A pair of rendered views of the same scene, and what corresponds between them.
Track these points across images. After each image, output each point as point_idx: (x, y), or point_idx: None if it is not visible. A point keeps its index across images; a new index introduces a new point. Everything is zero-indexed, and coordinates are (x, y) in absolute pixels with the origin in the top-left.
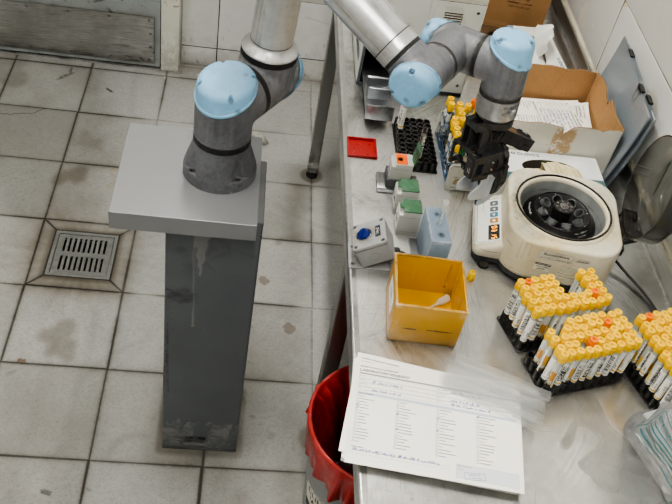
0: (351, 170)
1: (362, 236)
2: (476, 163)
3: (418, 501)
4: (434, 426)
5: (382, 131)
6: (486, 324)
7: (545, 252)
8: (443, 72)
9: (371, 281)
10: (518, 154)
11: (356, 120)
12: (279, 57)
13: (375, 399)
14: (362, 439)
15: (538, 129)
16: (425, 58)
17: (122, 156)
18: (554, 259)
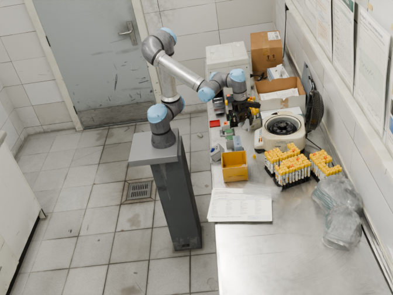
0: (211, 131)
1: (211, 150)
2: (238, 115)
3: (235, 229)
4: (240, 205)
5: (222, 116)
6: (259, 171)
7: (276, 141)
8: (214, 88)
9: (218, 165)
10: (269, 112)
11: (213, 115)
12: (172, 99)
13: (219, 201)
14: (214, 213)
15: (273, 101)
16: (207, 85)
17: (131, 144)
18: (281, 143)
